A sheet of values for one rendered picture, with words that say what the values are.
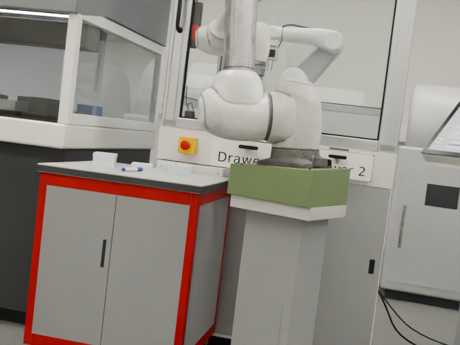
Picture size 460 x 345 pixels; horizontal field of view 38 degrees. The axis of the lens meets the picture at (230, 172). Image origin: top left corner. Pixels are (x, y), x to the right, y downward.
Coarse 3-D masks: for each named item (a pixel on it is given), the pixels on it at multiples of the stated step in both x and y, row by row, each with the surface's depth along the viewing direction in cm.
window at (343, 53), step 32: (224, 0) 288; (288, 0) 282; (320, 0) 279; (352, 0) 277; (384, 0) 274; (192, 32) 291; (288, 32) 283; (320, 32) 280; (352, 32) 277; (384, 32) 274; (192, 64) 292; (288, 64) 283; (320, 64) 280; (352, 64) 278; (384, 64) 275; (192, 96) 292; (320, 96) 281; (352, 96) 278; (352, 128) 278
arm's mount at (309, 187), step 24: (240, 168) 208; (264, 168) 203; (288, 168) 199; (312, 168) 204; (336, 168) 214; (240, 192) 208; (264, 192) 203; (288, 192) 199; (312, 192) 196; (336, 192) 211
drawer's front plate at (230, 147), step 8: (216, 144) 254; (224, 144) 254; (232, 144) 253; (248, 144) 252; (256, 144) 251; (264, 144) 250; (216, 152) 254; (224, 152) 254; (232, 152) 253; (240, 152) 252; (248, 152) 252; (256, 152) 251; (264, 152) 251; (216, 160) 254; (232, 160) 253; (240, 160) 253; (248, 160) 252; (256, 160) 251
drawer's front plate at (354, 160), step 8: (320, 152) 278; (328, 152) 277; (336, 152) 277; (344, 152) 276; (336, 160) 277; (344, 160) 276; (352, 160) 275; (360, 160) 275; (368, 160) 274; (360, 168) 275; (368, 168) 274; (352, 176) 276; (360, 176) 275; (368, 176) 274
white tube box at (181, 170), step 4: (168, 164) 269; (172, 164) 271; (180, 164) 275; (168, 168) 267; (172, 168) 262; (176, 168) 262; (180, 168) 263; (184, 168) 263; (188, 168) 263; (168, 172) 265; (172, 172) 262; (176, 172) 262; (180, 172) 263; (184, 172) 263; (188, 172) 263; (188, 176) 263
